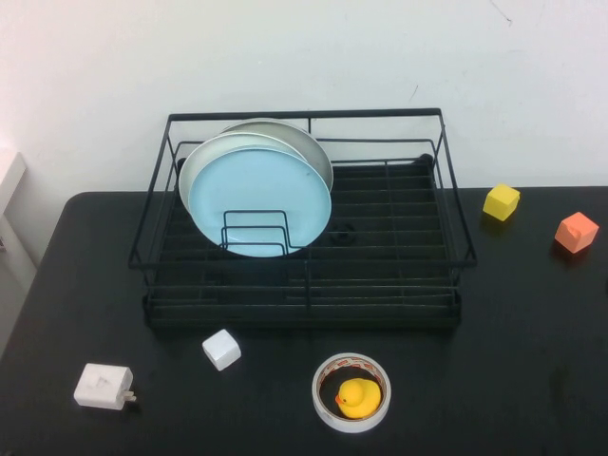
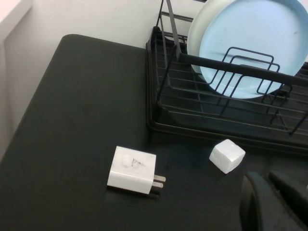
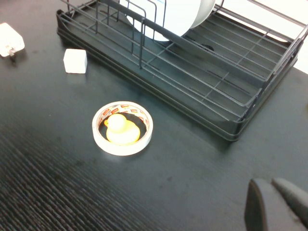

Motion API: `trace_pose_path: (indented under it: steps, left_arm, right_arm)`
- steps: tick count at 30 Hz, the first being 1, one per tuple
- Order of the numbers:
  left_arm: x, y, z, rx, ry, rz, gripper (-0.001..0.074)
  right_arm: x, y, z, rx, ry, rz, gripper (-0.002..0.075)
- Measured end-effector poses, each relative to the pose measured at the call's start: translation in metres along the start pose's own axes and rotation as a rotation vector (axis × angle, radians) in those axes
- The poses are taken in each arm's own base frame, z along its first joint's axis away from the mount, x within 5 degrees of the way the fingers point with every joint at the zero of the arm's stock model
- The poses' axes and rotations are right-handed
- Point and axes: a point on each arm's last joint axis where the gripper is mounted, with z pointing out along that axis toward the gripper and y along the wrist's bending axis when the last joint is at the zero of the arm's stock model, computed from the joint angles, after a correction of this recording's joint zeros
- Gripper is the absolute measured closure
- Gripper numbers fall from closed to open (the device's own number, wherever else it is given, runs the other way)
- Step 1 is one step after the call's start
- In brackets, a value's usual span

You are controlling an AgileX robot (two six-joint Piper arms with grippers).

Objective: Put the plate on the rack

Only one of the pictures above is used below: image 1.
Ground light blue round plate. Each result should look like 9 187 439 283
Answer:
187 145 333 258

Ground black drip tray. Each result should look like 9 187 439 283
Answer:
143 154 463 333

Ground white cube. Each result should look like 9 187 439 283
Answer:
201 328 242 372

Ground yellow rubber duck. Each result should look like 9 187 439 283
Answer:
334 378 382 420

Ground white tape roll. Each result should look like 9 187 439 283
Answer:
312 351 392 434

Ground yellow cube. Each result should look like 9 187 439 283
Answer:
483 183 522 221

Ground white plug charger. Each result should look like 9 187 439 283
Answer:
72 363 138 411

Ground orange cube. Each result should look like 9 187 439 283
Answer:
554 211 600 255

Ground white cabinet edge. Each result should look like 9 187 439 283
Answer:
0 150 40 286

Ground black wire dish rack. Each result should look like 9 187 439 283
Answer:
127 107 479 332

